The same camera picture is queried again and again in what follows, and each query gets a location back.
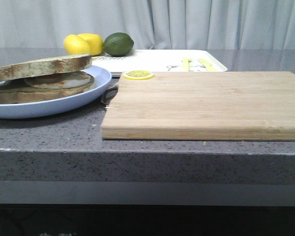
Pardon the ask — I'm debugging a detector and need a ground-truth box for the green lime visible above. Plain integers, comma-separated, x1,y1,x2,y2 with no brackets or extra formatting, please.
103,32,134,57

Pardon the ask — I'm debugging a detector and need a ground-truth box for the yellow plastic knife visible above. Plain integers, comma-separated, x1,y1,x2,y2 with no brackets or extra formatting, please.
198,58,217,71

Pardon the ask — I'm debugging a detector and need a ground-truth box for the bread slice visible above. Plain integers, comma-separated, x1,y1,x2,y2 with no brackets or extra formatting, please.
0,54,92,82
0,78,94,104

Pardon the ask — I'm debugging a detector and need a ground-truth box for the front yellow lemon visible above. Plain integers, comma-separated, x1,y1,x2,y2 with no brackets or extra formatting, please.
63,34,91,55

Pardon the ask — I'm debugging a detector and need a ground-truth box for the white tray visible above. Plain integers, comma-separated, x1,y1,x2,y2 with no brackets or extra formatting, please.
92,49,227,77

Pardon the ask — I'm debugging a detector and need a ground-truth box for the white curtain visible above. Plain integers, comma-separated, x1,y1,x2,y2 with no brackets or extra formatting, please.
0,0,295,50

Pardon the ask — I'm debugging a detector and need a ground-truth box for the rear yellow lemon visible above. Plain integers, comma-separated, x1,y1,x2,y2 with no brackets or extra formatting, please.
78,33,104,56

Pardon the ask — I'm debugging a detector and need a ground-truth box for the fried egg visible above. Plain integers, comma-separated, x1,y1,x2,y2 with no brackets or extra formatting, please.
24,71,92,89

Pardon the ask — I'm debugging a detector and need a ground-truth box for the metal cutting board handle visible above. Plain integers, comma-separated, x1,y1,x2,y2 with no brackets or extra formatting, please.
101,83,118,106

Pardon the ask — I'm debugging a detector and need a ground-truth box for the light blue plate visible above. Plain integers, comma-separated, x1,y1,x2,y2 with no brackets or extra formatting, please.
0,66,112,119

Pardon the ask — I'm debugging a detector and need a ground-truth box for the yellow plastic fork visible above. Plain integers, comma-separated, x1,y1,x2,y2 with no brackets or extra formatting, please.
181,58,192,71

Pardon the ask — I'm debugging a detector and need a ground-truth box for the wooden cutting board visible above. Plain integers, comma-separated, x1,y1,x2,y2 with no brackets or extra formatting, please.
101,71,295,141

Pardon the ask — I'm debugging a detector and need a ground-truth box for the lemon slice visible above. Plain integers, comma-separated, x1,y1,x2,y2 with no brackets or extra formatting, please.
122,70,154,80

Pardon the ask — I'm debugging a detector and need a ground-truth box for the yellow lemon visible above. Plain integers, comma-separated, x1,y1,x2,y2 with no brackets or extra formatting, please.
63,34,91,55
78,33,104,56

